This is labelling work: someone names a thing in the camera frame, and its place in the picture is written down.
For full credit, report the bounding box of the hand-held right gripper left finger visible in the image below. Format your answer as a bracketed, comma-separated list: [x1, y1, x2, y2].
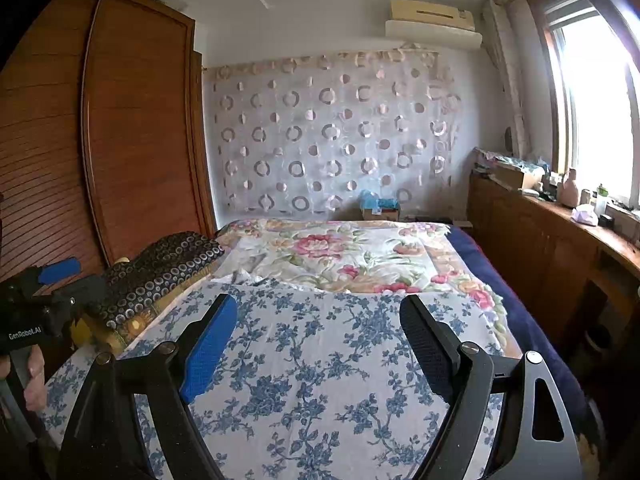
[57, 292, 238, 480]

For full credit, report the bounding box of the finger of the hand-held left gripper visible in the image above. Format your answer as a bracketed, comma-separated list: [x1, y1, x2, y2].
[20, 257, 82, 293]
[50, 275, 108, 318]

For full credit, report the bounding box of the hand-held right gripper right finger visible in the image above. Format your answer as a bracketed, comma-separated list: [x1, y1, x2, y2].
[399, 294, 583, 480]

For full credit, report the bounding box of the dark circle-print garment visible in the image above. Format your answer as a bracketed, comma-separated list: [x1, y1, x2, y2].
[82, 231, 226, 331]

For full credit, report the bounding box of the person's left hand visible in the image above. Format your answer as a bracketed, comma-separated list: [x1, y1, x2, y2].
[0, 347, 47, 411]

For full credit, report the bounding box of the navy blue blanket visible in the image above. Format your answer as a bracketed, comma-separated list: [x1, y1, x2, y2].
[450, 225, 601, 441]

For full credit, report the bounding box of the small cardboard box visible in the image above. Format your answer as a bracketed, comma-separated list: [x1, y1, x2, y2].
[361, 207, 402, 222]

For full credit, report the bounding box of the pink floral bedsheet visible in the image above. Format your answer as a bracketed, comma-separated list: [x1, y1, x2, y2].
[107, 217, 521, 356]

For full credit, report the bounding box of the wooden cabinet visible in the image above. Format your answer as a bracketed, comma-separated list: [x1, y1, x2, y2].
[467, 170, 640, 386]

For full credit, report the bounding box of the blue plastic bag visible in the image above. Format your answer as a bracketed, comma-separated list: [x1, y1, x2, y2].
[359, 190, 401, 211]

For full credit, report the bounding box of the wooden wardrobe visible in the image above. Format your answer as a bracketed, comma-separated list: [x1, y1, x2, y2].
[0, 0, 218, 311]

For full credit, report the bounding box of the black bin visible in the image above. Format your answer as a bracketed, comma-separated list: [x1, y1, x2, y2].
[582, 325, 613, 356]

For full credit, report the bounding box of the open cardboard box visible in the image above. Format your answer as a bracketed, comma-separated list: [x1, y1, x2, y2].
[492, 164, 546, 192]

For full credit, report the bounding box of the pile of cloths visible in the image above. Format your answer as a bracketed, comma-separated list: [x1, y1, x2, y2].
[472, 147, 511, 176]

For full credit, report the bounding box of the pink bottle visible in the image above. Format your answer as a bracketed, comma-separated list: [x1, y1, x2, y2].
[557, 167, 581, 208]

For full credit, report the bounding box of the grey box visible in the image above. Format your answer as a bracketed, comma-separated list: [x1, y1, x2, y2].
[612, 207, 640, 233]

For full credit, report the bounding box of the sheer circle-pattern curtain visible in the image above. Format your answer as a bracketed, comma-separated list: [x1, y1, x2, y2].
[202, 47, 461, 221]

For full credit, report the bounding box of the bundled window curtain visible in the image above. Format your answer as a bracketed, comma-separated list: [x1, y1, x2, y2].
[482, 0, 531, 158]

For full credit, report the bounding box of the window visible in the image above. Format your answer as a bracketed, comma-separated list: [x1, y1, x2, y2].
[527, 0, 640, 211]

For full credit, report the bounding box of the wall air conditioner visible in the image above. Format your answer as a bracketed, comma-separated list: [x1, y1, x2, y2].
[385, 0, 483, 51]

